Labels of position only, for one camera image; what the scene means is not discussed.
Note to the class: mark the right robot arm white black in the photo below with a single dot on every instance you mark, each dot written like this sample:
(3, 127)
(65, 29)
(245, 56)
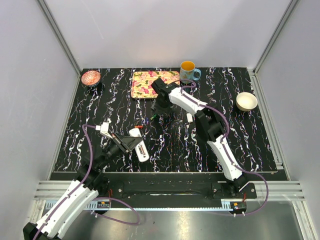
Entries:
(211, 127)

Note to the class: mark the white remote control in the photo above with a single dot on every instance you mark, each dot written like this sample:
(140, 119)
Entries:
(135, 132)

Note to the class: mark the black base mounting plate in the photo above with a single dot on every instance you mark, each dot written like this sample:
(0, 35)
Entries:
(207, 189)

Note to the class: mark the white battery cover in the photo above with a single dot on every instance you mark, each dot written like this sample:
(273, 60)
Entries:
(189, 117)

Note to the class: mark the red patterned bowl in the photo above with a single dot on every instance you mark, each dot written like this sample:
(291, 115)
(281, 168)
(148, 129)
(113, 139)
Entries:
(91, 78)

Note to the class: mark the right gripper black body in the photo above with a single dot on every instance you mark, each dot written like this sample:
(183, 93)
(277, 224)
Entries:
(164, 105)

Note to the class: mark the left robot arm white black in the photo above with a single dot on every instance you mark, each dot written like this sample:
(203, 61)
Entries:
(81, 191)

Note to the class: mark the floral yellow tray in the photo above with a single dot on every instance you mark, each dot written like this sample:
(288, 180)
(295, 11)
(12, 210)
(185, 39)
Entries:
(141, 87)

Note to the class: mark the red orange battery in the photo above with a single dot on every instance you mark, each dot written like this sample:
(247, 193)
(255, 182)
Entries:
(142, 151)

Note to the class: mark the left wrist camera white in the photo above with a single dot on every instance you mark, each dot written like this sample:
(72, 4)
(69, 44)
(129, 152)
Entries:
(104, 129)

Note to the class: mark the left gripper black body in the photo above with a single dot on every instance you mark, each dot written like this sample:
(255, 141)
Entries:
(114, 148)

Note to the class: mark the cream white bowl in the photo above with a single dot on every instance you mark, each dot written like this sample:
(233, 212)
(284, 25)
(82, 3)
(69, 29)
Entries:
(246, 101)

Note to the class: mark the blue mug yellow inside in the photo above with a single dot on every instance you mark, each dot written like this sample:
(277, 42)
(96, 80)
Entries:
(188, 71)

